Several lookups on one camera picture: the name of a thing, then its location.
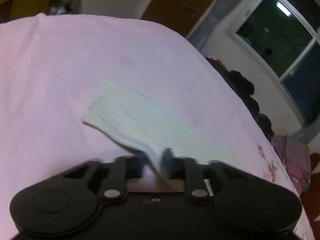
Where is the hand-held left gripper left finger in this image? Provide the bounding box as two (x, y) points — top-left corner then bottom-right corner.
(60, 152), (148, 199)

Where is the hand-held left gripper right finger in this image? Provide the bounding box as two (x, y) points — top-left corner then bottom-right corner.
(161, 148), (251, 198)

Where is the small white cloth garment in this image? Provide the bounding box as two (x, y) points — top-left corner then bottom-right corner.
(82, 79), (192, 193)

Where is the pile of dark clothes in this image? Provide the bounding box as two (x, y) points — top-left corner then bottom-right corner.
(205, 56), (275, 143)

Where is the pile of colourful clothes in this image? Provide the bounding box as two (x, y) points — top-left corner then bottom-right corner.
(272, 134), (313, 196)

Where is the pink floral bed sheet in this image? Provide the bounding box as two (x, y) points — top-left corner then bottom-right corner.
(0, 14), (312, 240)

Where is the grey curtain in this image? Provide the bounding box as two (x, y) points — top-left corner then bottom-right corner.
(186, 0), (273, 53)

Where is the brown wooden door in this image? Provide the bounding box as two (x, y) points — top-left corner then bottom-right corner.
(141, 0), (227, 38)

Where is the white framed window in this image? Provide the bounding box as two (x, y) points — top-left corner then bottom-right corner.
(224, 0), (320, 131)

